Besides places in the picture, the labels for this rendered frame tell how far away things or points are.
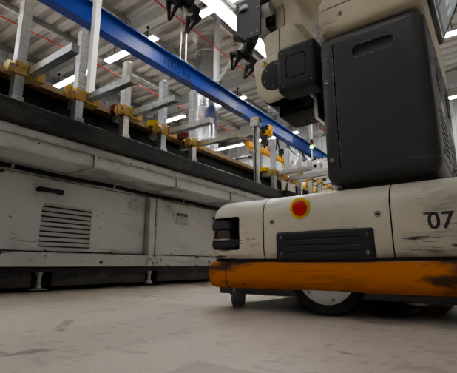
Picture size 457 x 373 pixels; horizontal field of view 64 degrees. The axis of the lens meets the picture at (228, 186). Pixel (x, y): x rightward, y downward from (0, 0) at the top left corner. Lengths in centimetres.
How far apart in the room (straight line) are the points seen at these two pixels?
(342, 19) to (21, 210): 143
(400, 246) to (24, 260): 144
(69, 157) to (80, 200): 34
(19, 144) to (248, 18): 96
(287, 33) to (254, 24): 14
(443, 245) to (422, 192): 11
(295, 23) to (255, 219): 74
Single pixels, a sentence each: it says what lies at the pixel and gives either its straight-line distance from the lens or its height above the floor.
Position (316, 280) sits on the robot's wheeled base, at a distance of 86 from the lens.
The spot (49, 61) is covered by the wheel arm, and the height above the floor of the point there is 82.
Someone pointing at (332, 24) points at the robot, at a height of 72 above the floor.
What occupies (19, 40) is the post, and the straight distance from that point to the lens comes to 170.
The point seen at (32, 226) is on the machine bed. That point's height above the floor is 27.
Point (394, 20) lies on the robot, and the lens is 102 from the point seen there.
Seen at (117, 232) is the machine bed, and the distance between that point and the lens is 207.
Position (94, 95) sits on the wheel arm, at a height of 81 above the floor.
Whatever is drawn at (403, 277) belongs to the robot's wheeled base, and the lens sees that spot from 81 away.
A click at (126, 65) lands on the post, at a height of 108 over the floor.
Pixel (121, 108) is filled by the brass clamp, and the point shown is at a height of 84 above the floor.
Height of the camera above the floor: 11
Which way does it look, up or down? 12 degrees up
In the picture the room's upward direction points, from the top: straight up
